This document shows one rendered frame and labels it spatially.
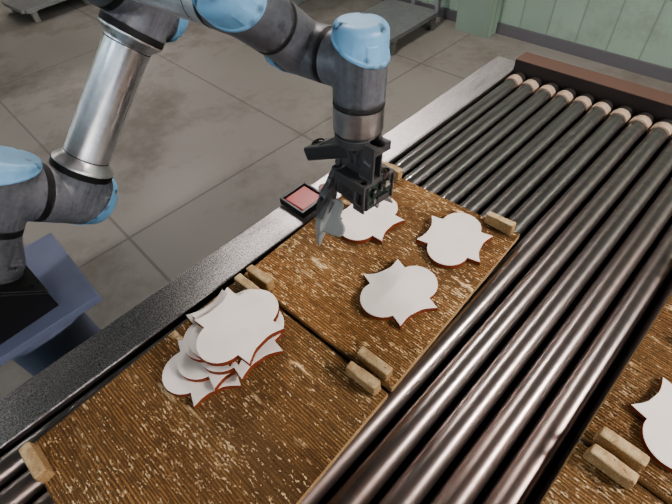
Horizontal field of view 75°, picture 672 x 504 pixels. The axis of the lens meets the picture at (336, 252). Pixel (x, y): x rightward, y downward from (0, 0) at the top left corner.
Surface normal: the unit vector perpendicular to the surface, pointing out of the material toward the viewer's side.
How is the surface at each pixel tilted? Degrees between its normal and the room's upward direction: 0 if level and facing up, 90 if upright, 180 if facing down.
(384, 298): 0
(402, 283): 0
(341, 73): 85
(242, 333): 0
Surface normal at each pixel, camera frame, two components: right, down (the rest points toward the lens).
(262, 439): -0.07, -0.66
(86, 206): 0.73, 0.55
